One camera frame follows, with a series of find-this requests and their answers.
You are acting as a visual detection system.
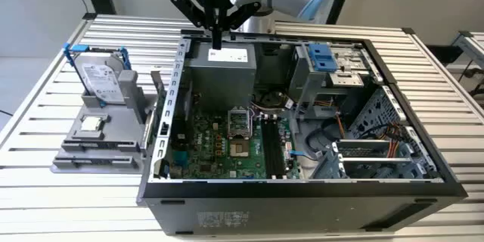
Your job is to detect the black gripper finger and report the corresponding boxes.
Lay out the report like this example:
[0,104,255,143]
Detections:
[215,2,262,50]
[169,0,217,50]

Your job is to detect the black RAM slot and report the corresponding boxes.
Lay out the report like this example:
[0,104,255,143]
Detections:
[274,116,286,180]
[265,116,277,180]
[261,116,273,180]
[269,116,282,180]

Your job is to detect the grey power supply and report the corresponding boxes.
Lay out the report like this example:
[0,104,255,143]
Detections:
[186,42,258,112]

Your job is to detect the blue plastic drive latch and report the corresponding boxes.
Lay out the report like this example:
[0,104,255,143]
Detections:
[307,43,337,72]

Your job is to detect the green graphics card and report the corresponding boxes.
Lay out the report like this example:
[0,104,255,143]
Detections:
[145,70,167,152]

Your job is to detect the metal socket cover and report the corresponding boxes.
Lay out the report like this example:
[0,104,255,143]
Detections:
[226,107,253,138]

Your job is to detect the hard disk in blue carrier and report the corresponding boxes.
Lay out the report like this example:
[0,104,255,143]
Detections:
[62,43,131,107]

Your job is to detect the CPU socket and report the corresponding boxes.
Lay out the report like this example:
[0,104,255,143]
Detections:
[227,138,250,158]

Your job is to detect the grey parts rack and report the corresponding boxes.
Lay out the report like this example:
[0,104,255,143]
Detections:
[50,70,158,173]

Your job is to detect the silver CPU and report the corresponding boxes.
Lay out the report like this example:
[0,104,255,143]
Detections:
[81,116,103,131]

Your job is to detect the green motherboard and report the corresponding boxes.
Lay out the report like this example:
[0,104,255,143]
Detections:
[167,91,302,181]

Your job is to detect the teal board connector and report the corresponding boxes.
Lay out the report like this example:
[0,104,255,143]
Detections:
[173,152,189,167]

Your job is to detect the grey metal disk bay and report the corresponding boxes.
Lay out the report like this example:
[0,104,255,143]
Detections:
[313,139,417,180]

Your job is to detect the black PC case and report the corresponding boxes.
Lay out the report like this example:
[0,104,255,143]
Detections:
[135,28,469,236]

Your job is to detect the power supply wire bundle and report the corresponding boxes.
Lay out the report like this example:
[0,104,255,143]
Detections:
[249,90,295,117]

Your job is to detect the wire locking lever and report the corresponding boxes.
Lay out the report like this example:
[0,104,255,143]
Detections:
[246,105,254,138]

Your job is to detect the black looped cable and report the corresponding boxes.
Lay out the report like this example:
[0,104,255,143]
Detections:
[305,127,335,159]

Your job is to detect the orange yellow wire bundle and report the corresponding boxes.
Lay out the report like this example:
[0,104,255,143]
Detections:
[383,121,403,159]

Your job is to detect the aluminium frame side table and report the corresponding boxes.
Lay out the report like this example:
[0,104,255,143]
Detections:
[445,29,484,101]

